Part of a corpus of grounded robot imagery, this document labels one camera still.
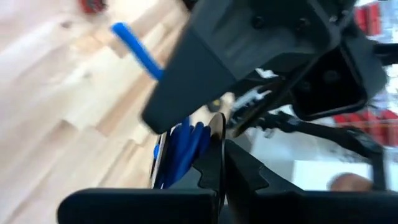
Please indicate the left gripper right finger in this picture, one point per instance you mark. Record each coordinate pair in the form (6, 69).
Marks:
(242, 177)

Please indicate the small red block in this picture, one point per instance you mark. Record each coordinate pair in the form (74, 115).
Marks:
(92, 4)

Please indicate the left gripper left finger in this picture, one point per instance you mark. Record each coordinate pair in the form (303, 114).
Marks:
(208, 174)

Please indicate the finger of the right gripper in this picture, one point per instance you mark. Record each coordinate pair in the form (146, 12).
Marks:
(217, 46)

